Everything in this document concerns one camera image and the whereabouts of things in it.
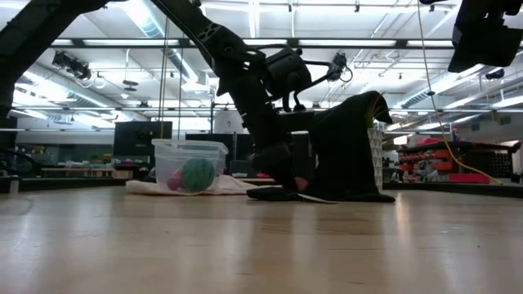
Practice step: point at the black monitor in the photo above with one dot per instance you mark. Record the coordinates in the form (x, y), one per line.
(137, 139)

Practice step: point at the black table edge rail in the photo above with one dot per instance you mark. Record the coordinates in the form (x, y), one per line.
(73, 184)

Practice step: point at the clear plastic tupperware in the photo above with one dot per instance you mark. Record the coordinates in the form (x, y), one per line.
(180, 153)

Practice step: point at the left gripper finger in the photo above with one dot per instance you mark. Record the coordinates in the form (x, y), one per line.
(291, 185)
(271, 161)

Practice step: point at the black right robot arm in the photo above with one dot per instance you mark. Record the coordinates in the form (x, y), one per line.
(490, 12)

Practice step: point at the black overhead frame bar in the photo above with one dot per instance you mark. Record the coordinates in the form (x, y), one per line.
(292, 42)

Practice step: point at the green toy melon ball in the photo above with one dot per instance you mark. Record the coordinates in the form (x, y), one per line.
(198, 175)

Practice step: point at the green grass plant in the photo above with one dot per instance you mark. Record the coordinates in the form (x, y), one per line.
(374, 114)

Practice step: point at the white cloth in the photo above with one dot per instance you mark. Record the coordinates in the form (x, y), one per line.
(229, 185)

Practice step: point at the red bin shelf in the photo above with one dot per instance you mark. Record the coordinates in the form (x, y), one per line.
(457, 157)

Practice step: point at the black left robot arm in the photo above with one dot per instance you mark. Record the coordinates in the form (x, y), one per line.
(212, 36)

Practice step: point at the pink toy fruit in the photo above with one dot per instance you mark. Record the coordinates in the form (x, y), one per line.
(302, 183)
(174, 181)

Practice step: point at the black ceiling-mounted device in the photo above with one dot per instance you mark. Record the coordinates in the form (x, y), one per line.
(75, 67)

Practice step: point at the white geometric plant pot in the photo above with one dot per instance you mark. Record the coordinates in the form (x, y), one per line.
(376, 159)

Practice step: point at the black cloth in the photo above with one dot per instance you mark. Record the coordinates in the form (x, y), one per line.
(343, 163)

